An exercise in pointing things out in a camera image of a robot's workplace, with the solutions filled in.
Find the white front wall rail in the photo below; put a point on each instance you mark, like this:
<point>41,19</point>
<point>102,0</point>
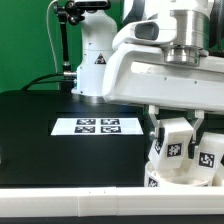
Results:
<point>110,201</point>

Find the white marker sheet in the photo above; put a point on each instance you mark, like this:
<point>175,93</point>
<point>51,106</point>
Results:
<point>96,126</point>

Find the white round stool seat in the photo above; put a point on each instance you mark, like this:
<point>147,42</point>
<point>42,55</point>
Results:
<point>153,178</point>

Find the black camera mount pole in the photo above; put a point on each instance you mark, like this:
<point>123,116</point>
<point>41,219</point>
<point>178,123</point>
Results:
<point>69,13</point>

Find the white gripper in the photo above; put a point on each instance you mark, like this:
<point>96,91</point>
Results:
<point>137,73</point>

